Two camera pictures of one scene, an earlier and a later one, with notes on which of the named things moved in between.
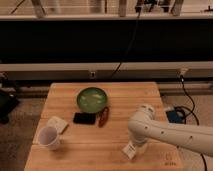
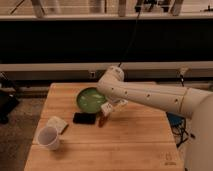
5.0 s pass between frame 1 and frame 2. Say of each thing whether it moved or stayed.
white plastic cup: stayed
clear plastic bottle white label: moved
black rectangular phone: stayed
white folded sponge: stayed
